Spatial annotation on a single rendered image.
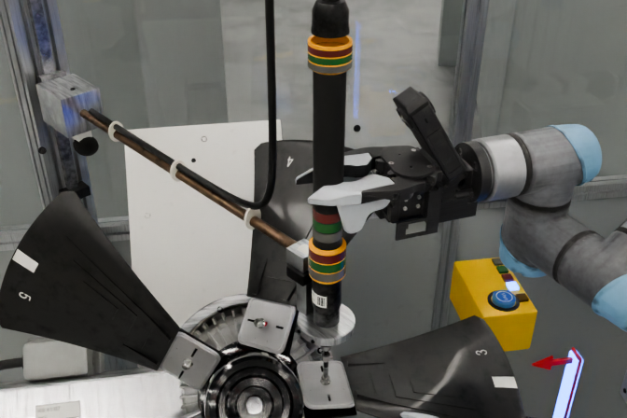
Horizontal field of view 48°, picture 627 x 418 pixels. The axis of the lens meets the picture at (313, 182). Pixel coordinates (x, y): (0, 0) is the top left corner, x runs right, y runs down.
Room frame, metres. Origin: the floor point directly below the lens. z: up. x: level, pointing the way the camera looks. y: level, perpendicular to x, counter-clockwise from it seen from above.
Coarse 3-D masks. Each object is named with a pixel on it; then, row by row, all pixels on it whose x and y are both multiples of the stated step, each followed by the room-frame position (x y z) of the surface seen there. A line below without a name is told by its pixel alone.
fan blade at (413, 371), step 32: (480, 320) 0.78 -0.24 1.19; (384, 352) 0.71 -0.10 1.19; (416, 352) 0.71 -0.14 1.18; (448, 352) 0.72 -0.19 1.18; (352, 384) 0.65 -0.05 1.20; (384, 384) 0.65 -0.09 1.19; (416, 384) 0.65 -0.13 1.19; (448, 384) 0.66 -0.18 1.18; (480, 384) 0.66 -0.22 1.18; (384, 416) 0.60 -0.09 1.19; (448, 416) 0.61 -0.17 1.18; (480, 416) 0.62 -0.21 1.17; (512, 416) 0.63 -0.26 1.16
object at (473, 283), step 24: (456, 264) 1.06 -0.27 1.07; (480, 264) 1.06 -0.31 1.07; (456, 288) 1.04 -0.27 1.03; (480, 288) 0.99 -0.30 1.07; (504, 288) 0.99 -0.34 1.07; (480, 312) 0.93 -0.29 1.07; (504, 312) 0.93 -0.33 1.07; (528, 312) 0.93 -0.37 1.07; (504, 336) 0.92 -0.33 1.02; (528, 336) 0.93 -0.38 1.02
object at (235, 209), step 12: (96, 120) 1.03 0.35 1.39; (132, 144) 0.95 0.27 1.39; (144, 156) 0.92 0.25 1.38; (156, 156) 0.91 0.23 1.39; (168, 168) 0.88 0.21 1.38; (192, 180) 0.84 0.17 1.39; (204, 192) 0.81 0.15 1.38; (228, 204) 0.78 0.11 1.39; (240, 216) 0.76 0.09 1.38; (264, 228) 0.73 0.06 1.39; (276, 240) 0.71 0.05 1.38; (288, 240) 0.70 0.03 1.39
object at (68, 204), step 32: (64, 192) 0.73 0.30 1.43; (32, 224) 0.73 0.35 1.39; (64, 224) 0.72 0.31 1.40; (96, 224) 0.71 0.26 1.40; (32, 256) 0.71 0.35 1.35; (64, 256) 0.70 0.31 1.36; (96, 256) 0.70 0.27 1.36; (32, 288) 0.70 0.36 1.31; (64, 288) 0.69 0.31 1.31; (96, 288) 0.69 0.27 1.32; (128, 288) 0.68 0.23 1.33; (0, 320) 0.70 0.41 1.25; (32, 320) 0.70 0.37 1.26; (64, 320) 0.69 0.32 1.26; (96, 320) 0.68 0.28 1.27; (128, 320) 0.67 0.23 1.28; (160, 320) 0.66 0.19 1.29; (128, 352) 0.68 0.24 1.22; (160, 352) 0.66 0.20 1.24
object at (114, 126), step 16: (272, 0) 0.71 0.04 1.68; (272, 16) 0.71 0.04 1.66; (272, 32) 0.71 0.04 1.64; (272, 48) 0.71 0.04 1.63; (272, 64) 0.71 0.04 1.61; (272, 80) 0.71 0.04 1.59; (272, 96) 0.71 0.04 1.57; (96, 112) 1.03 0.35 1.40; (272, 112) 0.71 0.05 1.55; (112, 128) 0.99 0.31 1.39; (272, 128) 0.71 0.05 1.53; (144, 144) 0.93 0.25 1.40; (272, 144) 0.71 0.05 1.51; (176, 160) 0.87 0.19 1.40; (272, 160) 0.71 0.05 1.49; (192, 176) 0.83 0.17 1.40; (272, 176) 0.72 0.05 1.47; (224, 192) 0.79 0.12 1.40; (272, 192) 0.72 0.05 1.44; (256, 208) 0.74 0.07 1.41
